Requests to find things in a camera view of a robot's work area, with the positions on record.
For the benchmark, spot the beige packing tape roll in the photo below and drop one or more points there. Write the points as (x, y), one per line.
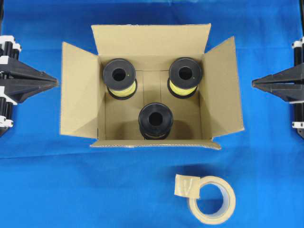
(212, 210)

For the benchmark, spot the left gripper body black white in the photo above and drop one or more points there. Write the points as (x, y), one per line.
(8, 48)

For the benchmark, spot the brown cardboard box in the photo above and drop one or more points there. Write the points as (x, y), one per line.
(88, 110)

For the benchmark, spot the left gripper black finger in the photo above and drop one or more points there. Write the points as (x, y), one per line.
(14, 67)
(21, 89)

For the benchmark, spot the black spool front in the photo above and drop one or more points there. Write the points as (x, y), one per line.
(155, 121)

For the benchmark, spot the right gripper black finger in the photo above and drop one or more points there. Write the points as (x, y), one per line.
(280, 91)
(292, 75)

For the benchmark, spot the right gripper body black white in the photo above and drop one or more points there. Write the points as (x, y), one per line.
(298, 122)

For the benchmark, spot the blue table cloth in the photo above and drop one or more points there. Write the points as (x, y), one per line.
(48, 180)

